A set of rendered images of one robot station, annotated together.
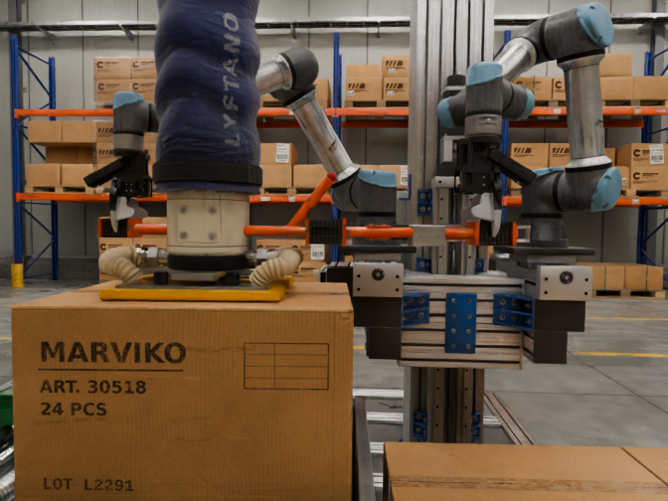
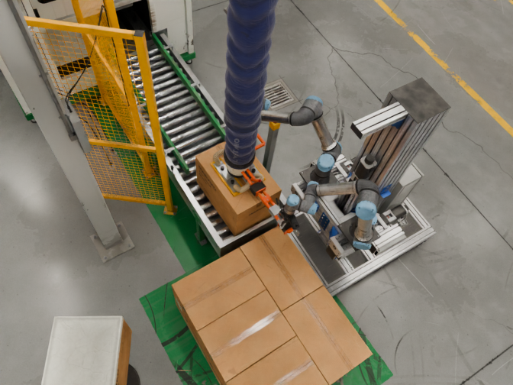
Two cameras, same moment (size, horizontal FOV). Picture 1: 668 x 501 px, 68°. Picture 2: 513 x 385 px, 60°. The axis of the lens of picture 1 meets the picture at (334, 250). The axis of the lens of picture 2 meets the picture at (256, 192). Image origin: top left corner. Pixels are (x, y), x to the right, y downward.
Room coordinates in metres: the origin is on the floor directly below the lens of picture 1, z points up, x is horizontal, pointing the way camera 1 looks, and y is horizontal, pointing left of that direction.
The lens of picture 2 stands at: (-0.04, -1.17, 3.83)
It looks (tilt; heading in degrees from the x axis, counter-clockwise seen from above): 60 degrees down; 47
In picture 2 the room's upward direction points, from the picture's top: 10 degrees clockwise
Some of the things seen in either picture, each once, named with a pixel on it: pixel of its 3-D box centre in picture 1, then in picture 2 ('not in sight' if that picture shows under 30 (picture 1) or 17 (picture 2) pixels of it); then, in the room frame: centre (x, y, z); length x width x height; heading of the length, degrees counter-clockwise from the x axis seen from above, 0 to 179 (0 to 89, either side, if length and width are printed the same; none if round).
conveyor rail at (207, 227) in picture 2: not in sight; (155, 145); (0.75, 1.11, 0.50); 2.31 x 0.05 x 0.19; 88
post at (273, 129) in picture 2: not in sight; (268, 156); (1.56, 0.49, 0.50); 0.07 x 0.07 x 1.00; 88
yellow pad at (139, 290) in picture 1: (197, 284); (227, 176); (0.96, 0.27, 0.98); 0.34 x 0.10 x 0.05; 90
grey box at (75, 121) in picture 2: not in sight; (76, 126); (0.15, 0.70, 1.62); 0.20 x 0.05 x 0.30; 88
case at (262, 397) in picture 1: (210, 383); (237, 186); (1.05, 0.26, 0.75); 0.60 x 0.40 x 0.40; 90
